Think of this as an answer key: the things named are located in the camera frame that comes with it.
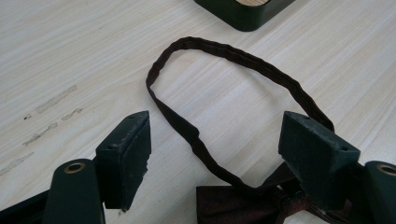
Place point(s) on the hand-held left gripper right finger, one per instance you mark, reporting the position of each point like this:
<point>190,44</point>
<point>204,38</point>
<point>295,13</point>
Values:
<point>317,158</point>

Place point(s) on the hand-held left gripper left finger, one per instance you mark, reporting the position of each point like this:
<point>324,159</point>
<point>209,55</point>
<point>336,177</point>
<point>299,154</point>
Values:
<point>124,161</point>

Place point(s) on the dark brown bow tie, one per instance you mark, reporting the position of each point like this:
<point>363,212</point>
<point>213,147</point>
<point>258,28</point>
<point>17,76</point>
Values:
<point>193,138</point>

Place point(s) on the dark green tray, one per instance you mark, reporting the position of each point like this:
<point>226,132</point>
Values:
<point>243,15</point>

